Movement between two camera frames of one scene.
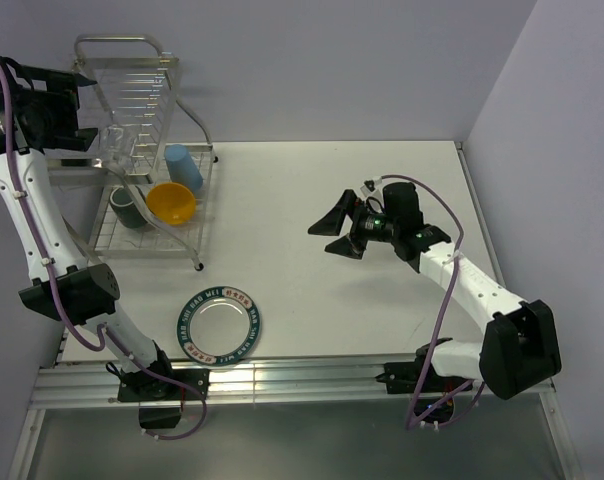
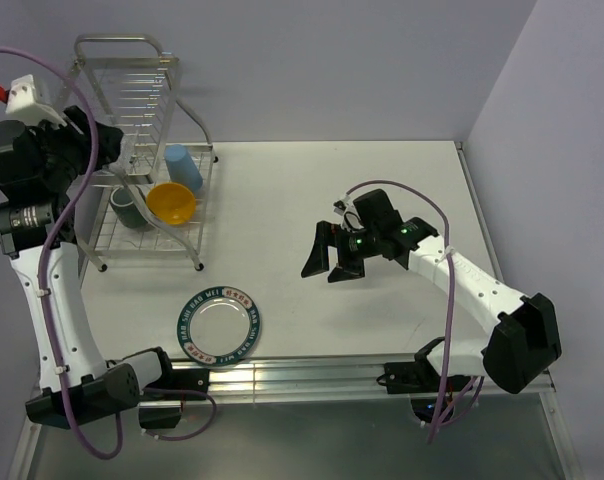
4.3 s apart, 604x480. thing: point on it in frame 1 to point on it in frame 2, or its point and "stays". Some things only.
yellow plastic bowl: x=171 y=203 stays
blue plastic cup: x=182 y=168 stays
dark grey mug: x=125 y=208 stays
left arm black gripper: x=61 y=89 to x=83 y=141
